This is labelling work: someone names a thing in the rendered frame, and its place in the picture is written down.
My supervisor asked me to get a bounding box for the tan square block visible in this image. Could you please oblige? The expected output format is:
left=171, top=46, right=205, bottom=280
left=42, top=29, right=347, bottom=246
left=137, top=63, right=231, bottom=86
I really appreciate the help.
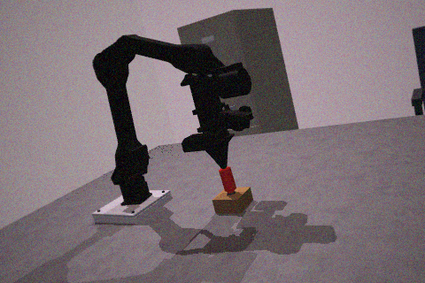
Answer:
left=212, top=187, right=253, bottom=213

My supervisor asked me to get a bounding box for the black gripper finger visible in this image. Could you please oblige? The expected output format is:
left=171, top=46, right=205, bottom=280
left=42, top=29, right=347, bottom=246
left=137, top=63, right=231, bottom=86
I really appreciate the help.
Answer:
left=206, top=139, right=227, bottom=169
left=221, top=134, right=235, bottom=168

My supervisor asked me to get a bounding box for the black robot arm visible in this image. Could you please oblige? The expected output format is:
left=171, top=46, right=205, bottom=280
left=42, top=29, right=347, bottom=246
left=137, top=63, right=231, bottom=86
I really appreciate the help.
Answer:
left=92, top=34, right=253, bottom=205

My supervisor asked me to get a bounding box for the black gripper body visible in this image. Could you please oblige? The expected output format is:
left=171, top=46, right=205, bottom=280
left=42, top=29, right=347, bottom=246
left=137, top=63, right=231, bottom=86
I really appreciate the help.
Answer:
left=182, top=99, right=229, bottom=153

